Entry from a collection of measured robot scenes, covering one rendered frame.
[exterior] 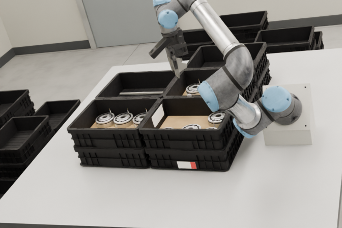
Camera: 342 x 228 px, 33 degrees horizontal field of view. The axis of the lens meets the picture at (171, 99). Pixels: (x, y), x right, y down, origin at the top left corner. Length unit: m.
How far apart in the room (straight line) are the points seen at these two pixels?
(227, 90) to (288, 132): 0.65
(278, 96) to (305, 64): 0.98
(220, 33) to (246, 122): 0.44
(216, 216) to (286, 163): 0.43
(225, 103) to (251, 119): 0.31
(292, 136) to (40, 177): 1.27
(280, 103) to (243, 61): 0.41
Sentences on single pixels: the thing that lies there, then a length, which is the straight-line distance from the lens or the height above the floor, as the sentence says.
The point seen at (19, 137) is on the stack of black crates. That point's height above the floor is 0.49.
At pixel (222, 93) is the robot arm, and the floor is 1.23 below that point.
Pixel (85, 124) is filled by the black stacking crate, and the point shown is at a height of 0.87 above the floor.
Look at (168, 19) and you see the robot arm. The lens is 2.28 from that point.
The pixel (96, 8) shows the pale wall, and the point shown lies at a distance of 6.27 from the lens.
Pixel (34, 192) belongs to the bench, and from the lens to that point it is 2.90.
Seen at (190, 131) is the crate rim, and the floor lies 0.93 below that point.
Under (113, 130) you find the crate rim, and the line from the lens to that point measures 2.69.
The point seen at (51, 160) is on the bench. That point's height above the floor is 0.70.
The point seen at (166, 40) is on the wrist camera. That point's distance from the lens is 2.44.
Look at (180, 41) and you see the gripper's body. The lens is 2.47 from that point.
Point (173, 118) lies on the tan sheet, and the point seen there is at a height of 0.83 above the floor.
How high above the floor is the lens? 2.19
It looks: 27 degrees down
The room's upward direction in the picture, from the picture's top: 15 degrees counter-clockwise
